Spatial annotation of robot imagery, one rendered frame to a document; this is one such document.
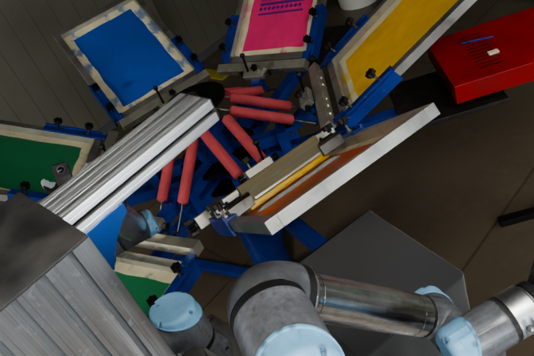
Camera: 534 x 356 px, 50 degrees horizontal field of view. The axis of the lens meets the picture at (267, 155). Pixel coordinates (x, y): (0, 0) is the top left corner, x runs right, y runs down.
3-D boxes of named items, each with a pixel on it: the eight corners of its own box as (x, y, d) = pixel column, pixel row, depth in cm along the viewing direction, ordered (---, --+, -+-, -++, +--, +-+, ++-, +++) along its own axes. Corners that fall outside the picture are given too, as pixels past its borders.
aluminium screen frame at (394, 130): (440, 113, 158) (433, 102, 157) (272, 235, 142) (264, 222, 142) (336, 148, 233) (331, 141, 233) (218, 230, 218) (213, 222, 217)
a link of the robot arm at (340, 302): (198, 288, 89) (421, 324, 112) (217, 338, 80) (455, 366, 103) (228, 227, 86) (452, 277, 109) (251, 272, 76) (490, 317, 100)
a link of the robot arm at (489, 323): (436, 352, 93) (427, 320, 89) (493, 319, 94) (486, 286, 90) (466, 390, 87) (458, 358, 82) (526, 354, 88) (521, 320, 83)
